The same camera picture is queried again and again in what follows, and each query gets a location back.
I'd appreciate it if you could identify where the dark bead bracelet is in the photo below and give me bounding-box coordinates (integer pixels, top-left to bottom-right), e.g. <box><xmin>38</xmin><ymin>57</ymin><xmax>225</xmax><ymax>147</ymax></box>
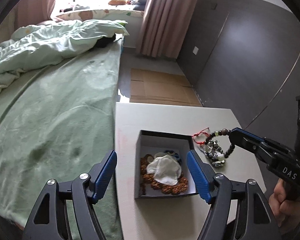
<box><xmin>204</xmin><ymin>128</ymin><xmax>236</xmax><ymax>159</ymax></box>

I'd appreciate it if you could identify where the pink left curtain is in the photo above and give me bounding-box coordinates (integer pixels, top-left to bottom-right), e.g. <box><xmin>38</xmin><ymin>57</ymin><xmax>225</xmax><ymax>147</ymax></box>
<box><xmin>14</xmin><ymin>0</ymin><xmax>56</xmax><ymax>29</ymax></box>

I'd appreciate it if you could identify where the white cloth pouch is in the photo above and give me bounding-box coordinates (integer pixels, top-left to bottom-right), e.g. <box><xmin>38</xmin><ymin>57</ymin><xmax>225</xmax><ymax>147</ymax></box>
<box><xmin>146</xmin><ymin>155</ymin><xmax>182</xmax><ymax>186</ymax></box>

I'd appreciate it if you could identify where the wall power outlet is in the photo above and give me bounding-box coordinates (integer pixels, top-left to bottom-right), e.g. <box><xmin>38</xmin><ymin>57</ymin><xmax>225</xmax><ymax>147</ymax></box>
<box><xmin>193</xmin><ymin>47</ymin><xmax>199</xmax><ymax>55</ymax></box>

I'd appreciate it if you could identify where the flattened cardboard sheet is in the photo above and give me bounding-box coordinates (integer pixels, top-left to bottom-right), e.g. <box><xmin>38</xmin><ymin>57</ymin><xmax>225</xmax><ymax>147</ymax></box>
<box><xmin>130</xmin><ymin>68</ymin><xmax>202</xmax><ymax>107</ymax></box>

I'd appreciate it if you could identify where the bed with green sheet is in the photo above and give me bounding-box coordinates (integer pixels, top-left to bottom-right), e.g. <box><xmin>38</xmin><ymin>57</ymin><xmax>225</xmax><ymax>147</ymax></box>
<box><xmin>0</xmin><ymin>37</ymin><xmax>123</xmax><ymax>239</ymax></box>

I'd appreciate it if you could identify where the pink curtain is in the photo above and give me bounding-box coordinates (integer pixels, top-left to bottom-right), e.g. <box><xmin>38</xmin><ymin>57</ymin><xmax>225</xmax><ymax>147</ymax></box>
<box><xmin>14</xmin><ymin>0</ymin><xmax>56</xmax><ymax>29</ymax></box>
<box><xmin>136</xmin><ymin>0</ymin><xmax>197</xmax><ymax>59</ymax></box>

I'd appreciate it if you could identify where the black garment on bed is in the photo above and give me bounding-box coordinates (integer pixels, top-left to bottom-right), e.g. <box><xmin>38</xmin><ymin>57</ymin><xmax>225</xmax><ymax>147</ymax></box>
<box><xmin>94</xmin><ymin>34</ymin><xmax>116</xmax><ymax>48</ymax></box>

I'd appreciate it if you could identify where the pink right curtain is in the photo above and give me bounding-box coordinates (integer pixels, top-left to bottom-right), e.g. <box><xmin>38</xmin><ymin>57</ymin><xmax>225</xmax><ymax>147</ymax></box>
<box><xmin>136</xmin><ymin>0</ymin><xmax>197</xmax><ymax>59</ymax></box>

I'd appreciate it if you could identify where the person's right hand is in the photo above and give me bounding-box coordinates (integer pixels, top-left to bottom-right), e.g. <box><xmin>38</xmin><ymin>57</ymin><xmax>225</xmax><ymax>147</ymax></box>
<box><xmin>268</xmin><ymin>178</ymin><xmax>300</xmax><ymax>233</ymax></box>

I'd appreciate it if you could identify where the light green duvet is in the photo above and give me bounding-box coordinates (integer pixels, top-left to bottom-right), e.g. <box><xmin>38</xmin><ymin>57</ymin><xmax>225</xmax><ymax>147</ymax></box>
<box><xmin>0</xmin><ymin>20</ymin><xmax>129</xmax><ymax>93</ymax></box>

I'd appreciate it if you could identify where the black jewelry box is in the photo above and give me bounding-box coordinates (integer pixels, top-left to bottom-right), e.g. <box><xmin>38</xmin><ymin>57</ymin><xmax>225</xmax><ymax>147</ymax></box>
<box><xmin>134</xmin><ymin>130</ymin><xmax>198</xmax><ymax>199</ymax></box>

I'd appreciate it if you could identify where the blue knotted flower bracelet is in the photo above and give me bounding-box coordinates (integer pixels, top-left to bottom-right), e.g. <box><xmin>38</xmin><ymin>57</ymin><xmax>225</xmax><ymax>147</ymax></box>
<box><xmin>162</xmin><ymin>149</ymin><xmax>183</xmax><ymax>165</ymax></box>

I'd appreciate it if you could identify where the silver ball chain necklace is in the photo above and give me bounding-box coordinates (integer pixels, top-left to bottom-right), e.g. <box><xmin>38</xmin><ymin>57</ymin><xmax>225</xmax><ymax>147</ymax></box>
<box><xmin>199</xmin><ymin>139</ymin><xmax>227</xmax><ymax>168</ymax></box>

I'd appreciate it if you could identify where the red string bracelet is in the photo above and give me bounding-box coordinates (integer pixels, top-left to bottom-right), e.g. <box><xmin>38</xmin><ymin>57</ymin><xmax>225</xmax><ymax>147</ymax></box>
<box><xmin>192</xmin><ymin>127</ymin><xmax>211</xmax><ymax>146</ymax></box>

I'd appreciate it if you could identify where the white low table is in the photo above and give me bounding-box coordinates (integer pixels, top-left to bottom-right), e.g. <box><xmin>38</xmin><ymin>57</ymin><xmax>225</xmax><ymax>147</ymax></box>
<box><xmin>114</xmin><ymin>101</ymin><xmax>267</xmax><ymax>240</ymax></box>

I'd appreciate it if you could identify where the patterned windowsill cushion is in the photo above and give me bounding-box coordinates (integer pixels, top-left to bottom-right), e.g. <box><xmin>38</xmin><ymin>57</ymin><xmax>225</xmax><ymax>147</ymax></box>
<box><xmin>55</xmin><ymin>9</ymin><xmax>144</xmax><ymax>24</ymax></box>

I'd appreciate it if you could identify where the brown rudraksha bead bracelet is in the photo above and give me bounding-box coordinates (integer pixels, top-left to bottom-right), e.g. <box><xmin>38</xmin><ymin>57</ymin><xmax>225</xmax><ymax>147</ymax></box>
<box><xmin>140</xmin><ymin>153</ymin><xmax>190</xmax><ymax>196</ymax></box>

